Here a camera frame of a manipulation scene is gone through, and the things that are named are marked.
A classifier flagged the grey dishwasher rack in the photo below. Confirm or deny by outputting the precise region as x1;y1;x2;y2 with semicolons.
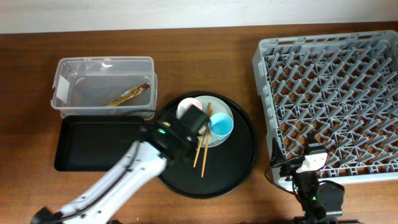
252;30;397;184

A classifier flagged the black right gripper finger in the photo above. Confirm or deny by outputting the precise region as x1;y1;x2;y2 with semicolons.
270;138;284;166
306;134;328;155

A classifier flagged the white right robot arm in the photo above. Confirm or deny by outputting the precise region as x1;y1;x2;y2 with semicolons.
265;134;345;223

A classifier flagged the blue plastic cup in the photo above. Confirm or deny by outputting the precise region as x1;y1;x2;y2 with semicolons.
210;113;234;140

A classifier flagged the gold snack wrapper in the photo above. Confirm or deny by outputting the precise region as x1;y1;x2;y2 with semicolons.
107;83;150;106

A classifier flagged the pink plastic cup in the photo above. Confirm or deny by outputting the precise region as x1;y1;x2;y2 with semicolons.
176;98;202;119

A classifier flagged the black rectangular tray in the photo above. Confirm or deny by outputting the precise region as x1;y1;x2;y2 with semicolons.
54;115;144;172

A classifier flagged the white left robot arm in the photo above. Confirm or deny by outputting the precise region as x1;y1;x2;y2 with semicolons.
30;106;210;224

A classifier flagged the grey round plate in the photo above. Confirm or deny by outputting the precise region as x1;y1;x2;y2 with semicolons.
188;95;234;147

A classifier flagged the wooden chopstick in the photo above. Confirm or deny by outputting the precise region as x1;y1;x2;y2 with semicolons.
201;109;213;178
193;103;211;167

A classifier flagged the clear plastic bin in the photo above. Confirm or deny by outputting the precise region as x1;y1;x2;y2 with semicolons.
51;56;157;120

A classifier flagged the round black tray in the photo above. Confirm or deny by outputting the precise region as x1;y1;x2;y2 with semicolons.
158;91;258;199

